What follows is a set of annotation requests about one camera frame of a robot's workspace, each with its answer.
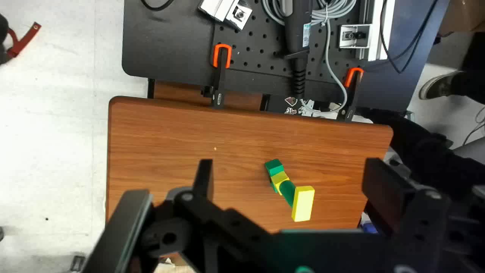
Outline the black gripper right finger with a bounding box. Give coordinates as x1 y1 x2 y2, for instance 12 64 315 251
362 158 415 234

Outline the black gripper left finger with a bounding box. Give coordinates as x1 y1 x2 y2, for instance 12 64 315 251
192 160 213 201

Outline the small yellow green block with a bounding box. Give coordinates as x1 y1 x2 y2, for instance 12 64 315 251
269 172 295 205

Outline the right orange black clamp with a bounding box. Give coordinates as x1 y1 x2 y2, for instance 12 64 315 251
338 67 363 122

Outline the orange black clamp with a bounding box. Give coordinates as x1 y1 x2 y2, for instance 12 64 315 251
338 67 363 122
201 43 231 108

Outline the black shoe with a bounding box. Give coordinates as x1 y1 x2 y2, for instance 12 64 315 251
418 72 466 101

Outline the left orange black clamp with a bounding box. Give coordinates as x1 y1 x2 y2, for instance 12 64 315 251
201 43 231 108

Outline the black pegboard panel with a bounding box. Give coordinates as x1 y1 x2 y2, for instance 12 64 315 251
121 0 450 111

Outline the white tag box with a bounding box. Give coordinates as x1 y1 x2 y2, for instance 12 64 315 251
198 0 251 31

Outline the grey red backpack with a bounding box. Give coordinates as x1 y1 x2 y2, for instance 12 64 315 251
0 14 40 66

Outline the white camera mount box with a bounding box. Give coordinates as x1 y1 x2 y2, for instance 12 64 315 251
338 25 371 51

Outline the black handle tool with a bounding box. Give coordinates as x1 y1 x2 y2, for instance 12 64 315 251
280 0 312 99

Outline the white coiled cable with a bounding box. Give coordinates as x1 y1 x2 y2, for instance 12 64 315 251
307 0 356 111

